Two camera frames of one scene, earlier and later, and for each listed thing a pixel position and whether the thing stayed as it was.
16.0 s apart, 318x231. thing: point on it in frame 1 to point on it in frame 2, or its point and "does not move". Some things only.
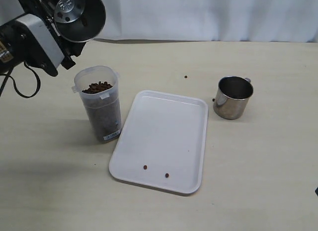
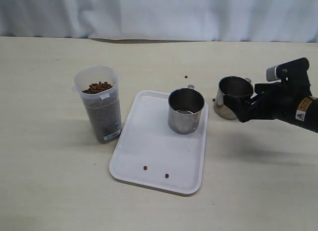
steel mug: x=79 y=17 to x=184 y=106
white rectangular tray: x=162 y=143 does not move
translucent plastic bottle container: x=98 y=85 does not move
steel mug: x=232 y=96 does not move
